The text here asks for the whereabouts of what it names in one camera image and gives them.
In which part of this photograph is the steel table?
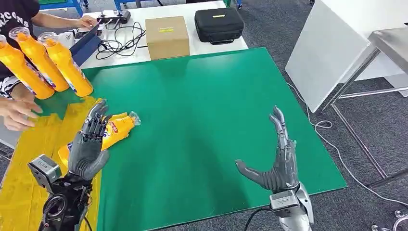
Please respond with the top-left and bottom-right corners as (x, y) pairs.
(319, 26), (408, 189)

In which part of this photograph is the white flat panel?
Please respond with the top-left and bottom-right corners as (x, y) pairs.
(284, 0), (371, 113)

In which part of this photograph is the yellow sheet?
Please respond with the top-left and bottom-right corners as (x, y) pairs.
(0, 96), (103, 231)

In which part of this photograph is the person's left hand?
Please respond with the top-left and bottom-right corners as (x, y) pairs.
(76, 15), (98, 30)

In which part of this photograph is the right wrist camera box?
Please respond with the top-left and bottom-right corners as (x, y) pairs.
(269, 190), (301, 212)

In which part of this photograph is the white floor cable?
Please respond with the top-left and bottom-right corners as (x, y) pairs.
(284, 81), (408, 208)

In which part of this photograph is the person's right hand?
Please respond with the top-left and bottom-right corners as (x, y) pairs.
(0, 97), (43, 132)

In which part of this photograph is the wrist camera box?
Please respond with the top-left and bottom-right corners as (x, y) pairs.
(269, 190), (301, 212)
(27, 154), (63, 194)

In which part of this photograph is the green table mat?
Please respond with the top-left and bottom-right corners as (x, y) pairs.
(33, 47), (348, 231)

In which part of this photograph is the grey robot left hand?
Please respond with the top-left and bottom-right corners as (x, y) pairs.
(67, 99), (113, 181)

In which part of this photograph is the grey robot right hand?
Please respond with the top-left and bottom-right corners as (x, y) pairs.
(235, 105), (301, 193)

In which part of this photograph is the black carry case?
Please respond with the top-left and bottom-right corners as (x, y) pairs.
(194, 7), (245, 45)

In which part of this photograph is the brown cardboard box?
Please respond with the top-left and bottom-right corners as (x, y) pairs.
(145, 16), (191, 61)

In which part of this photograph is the white pouch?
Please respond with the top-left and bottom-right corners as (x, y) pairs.
(56, 30), (78, 49)

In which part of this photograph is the orange drink bottle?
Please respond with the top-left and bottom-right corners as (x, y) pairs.
(0, 34), (55, 101)
(57, 111), (142, 168)
(8, 26), (70, 93)
(37, 31), (94, 98)

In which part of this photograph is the person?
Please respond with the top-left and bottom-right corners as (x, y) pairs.
(0, 0), (98, 132)

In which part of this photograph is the dark blue tablet case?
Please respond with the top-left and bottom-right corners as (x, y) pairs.
(69, 25), (102, 67)

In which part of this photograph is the white table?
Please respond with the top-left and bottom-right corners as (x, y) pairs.
(69, 0), (249, 70)

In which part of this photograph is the black phone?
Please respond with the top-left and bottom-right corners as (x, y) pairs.
(74, 26), (103, 37)

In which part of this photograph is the black remote controller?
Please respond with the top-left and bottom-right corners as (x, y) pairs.
(97, 9), (132, 26)

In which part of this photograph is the chrome metal fixture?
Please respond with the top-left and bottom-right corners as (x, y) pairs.
(370, 209), (408, 231)

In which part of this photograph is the black cable bundle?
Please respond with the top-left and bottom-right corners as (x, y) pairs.
(95, 21), (148, 61)

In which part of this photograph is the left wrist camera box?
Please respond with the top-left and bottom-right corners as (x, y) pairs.
(27, 154), (63, 194)

